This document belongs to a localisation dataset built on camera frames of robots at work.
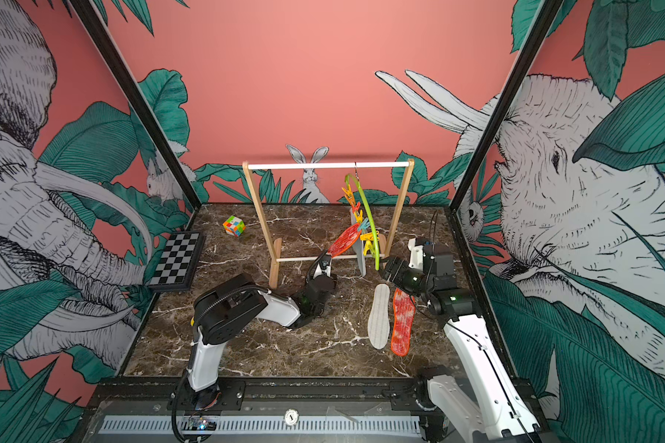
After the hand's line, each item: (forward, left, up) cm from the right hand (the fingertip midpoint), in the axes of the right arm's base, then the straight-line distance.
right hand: (381, 263), depth 74 cm
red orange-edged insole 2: (+11, +9, -3) cm, 15 cm away
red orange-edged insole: (-3, -10, -24) cm, 26 cm away
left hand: (+11, +15, -16) cm, 25 cm away
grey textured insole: (-9, -1, -25) cm, 26 cm away
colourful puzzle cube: (+28, +54, -18) cm, 64 cm away
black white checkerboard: (+13, +70, -19) cm, 74 cm away
